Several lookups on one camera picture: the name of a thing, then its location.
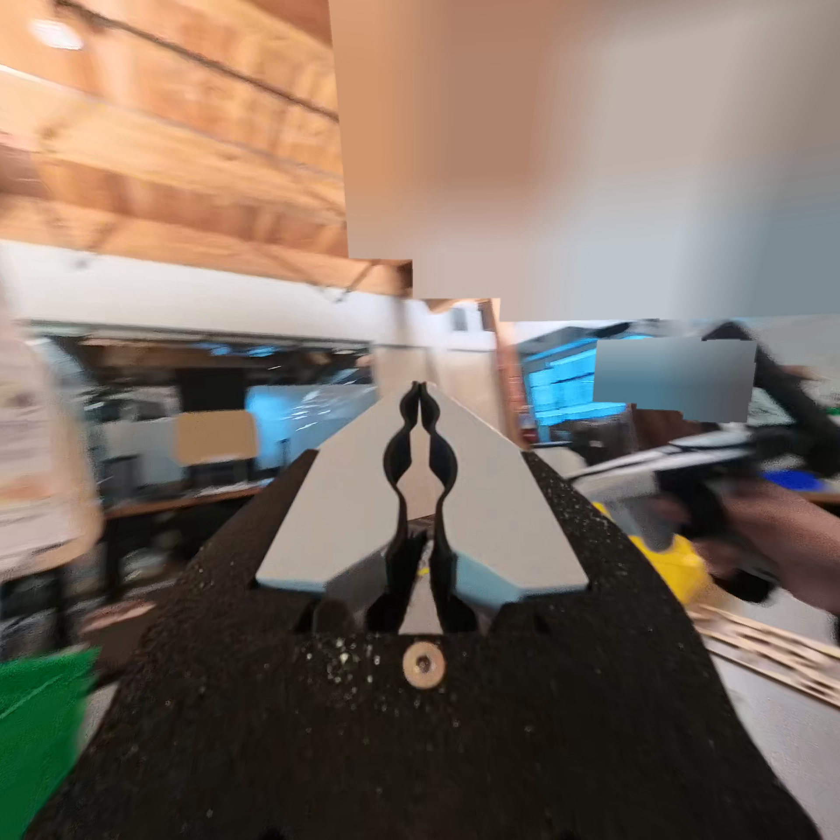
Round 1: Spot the green plastic bin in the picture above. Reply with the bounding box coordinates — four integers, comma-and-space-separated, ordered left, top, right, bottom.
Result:
0, 645, 101, 840

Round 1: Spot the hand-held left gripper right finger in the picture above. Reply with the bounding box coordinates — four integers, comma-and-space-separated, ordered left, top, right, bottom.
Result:
420, 382, 590, 636

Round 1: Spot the large paned window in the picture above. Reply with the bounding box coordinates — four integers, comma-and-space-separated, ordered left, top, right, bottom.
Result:
525, 336, 632, 429

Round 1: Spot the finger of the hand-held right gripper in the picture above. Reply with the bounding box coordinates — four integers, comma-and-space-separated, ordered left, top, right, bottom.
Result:
566, 459, 662, 508
610, 430, 756, 466

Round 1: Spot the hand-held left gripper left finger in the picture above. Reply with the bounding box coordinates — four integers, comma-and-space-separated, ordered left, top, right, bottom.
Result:
255, 382, 429, 634

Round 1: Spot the brown cardboard box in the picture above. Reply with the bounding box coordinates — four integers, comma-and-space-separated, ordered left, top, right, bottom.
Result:
173, 411, 259, 469

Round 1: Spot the white labelled object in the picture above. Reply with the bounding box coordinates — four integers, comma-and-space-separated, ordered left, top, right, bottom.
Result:
0, 308, 105, 580

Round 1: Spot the person's right hand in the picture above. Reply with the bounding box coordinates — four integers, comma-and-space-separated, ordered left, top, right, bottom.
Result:
648, 482, 840, 619

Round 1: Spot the perforated wooden sheet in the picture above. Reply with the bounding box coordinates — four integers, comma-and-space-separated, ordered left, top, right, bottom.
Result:
688, 600, 840, 708

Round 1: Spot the wooden desk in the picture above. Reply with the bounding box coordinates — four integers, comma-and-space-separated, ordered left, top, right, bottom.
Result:
98, 481, 278, 521

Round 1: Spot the yellow plastic bin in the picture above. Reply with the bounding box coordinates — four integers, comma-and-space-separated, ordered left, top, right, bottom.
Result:
591, 500, 715, 606

